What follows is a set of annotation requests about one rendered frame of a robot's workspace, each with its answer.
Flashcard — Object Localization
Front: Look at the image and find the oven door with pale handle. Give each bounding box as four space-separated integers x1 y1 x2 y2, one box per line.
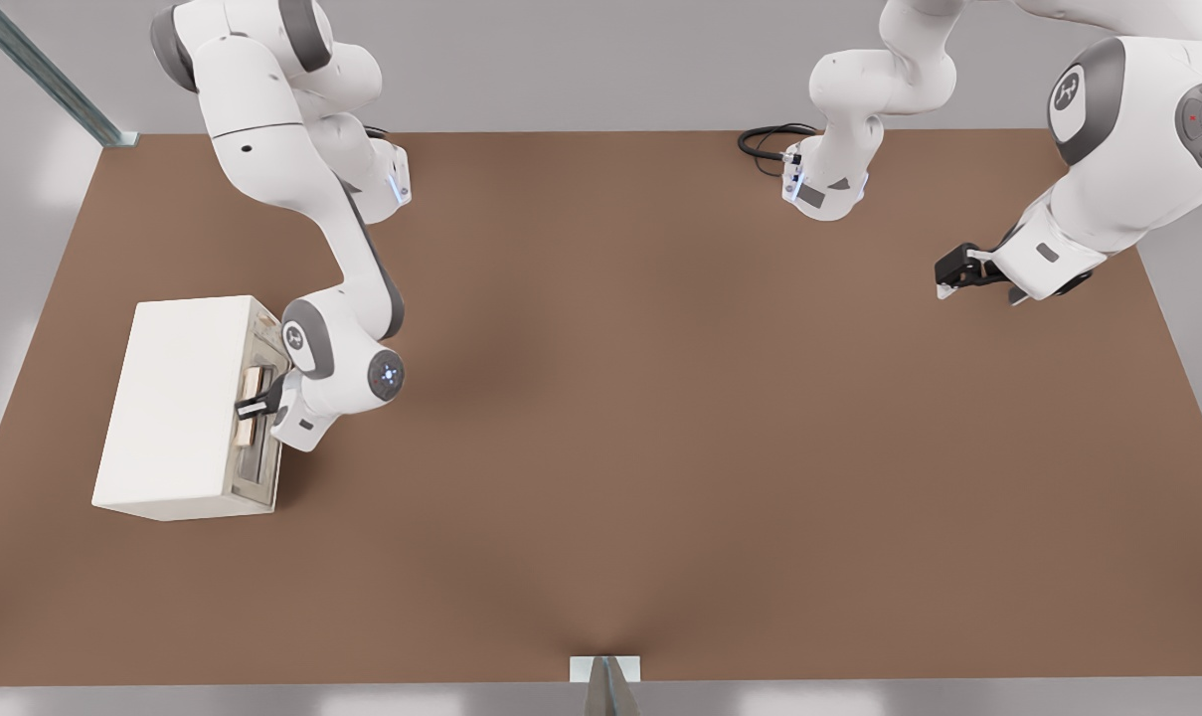
225 298 289 515

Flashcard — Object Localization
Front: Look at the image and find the silver frame post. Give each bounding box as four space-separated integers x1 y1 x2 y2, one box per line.
0 0 139 149
570 655 642 716

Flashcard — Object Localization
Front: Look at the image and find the white oven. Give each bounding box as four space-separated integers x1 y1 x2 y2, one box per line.
91 294 289 522

